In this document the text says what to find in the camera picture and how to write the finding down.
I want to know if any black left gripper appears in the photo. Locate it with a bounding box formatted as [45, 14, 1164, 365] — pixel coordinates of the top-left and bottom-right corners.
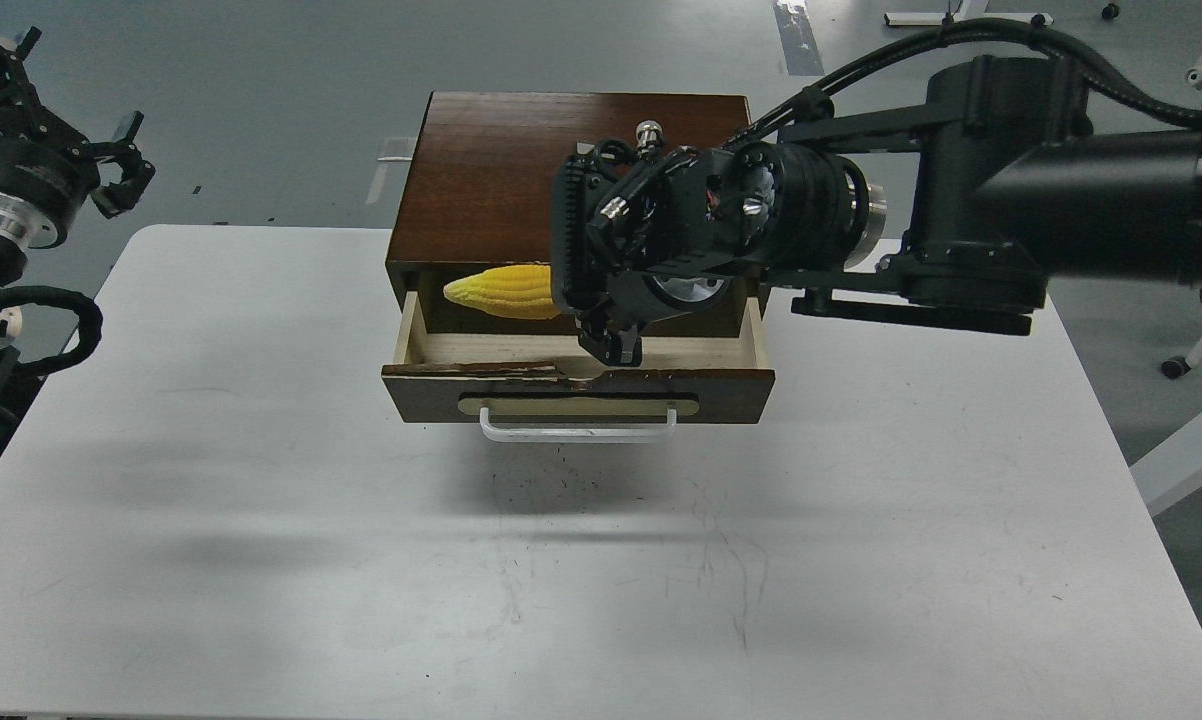
[0, 26, 156, 251]

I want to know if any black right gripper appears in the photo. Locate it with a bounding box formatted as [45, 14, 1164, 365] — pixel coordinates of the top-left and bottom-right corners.
[551, 138, 871, 365]

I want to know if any wooden drawer with white handle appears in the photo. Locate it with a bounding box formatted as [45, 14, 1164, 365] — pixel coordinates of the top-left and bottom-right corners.
[381, 291, 775, 427]

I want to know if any yellow corn cob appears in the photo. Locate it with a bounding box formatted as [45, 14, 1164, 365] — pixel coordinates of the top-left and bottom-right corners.
[442, 264, 561, 322]

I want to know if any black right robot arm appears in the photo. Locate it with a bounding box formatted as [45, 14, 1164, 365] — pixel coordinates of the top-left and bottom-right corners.
[551, 19, 1202, 365]

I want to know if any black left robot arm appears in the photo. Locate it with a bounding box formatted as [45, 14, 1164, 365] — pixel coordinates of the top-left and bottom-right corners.
[0, 26, 156, 456]

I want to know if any dark wooden drawer cabinet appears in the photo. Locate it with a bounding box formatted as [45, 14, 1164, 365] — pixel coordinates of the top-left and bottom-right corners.
[385, 91, 749, 338]

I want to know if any grey floor tape strip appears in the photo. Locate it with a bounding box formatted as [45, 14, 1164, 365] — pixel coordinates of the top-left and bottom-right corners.
[770, 1, 825, 78]

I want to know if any white stand base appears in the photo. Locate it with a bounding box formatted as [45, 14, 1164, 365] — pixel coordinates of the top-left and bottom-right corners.
[883, 6, 1054, 28]

